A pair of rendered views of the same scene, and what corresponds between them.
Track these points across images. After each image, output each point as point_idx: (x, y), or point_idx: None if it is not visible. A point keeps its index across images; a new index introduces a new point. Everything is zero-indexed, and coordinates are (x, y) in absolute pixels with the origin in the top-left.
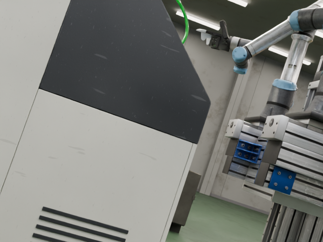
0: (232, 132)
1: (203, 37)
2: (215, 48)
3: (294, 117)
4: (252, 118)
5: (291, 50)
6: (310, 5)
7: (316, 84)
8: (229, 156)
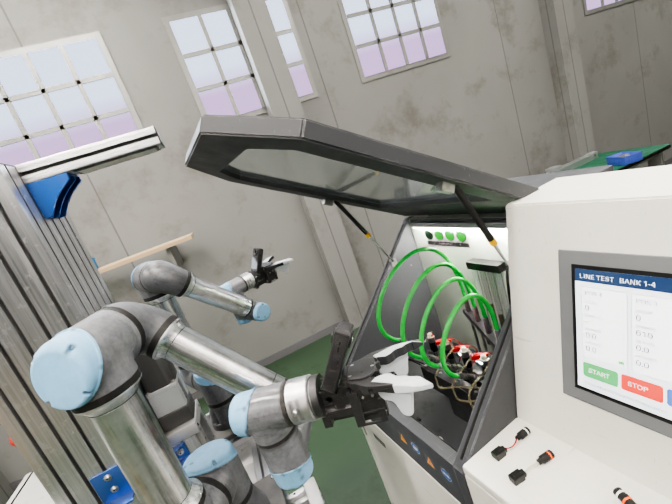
0: (323, 497)
1: (402, 366)
2: (372, 422)
3: None
4: (285, 497)
5: (153, 414)
6: (251, 299)
7: (198, 413)
8: None
